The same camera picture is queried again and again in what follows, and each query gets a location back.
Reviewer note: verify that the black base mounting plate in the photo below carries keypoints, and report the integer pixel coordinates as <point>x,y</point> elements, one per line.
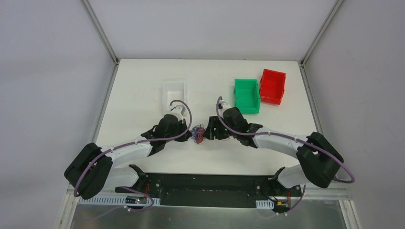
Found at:
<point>218,191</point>

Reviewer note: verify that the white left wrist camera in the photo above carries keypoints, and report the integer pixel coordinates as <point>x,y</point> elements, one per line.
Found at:
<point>178,111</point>

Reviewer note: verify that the red plastic bin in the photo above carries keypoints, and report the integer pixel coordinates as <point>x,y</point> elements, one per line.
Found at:
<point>272,86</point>

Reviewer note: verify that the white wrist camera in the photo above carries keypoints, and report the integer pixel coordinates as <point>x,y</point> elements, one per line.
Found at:
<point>178,111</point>
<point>223,105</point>

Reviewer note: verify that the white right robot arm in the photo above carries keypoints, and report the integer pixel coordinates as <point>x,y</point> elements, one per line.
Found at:
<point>319,161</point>

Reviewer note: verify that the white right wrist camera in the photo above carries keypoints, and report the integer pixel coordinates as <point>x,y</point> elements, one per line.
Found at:
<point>223,105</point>

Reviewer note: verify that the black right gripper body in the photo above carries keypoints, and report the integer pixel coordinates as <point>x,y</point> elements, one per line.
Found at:
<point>214,129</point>

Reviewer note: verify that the green plastic bin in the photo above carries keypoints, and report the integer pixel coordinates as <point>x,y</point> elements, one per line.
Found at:
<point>247,98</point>

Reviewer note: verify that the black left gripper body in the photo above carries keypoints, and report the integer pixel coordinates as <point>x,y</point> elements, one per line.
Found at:
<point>184,132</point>

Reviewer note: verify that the clear plastic bin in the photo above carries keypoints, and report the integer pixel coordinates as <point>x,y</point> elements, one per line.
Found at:
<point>173,89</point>

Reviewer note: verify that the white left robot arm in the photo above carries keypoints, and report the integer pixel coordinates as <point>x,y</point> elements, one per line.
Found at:
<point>96,168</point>

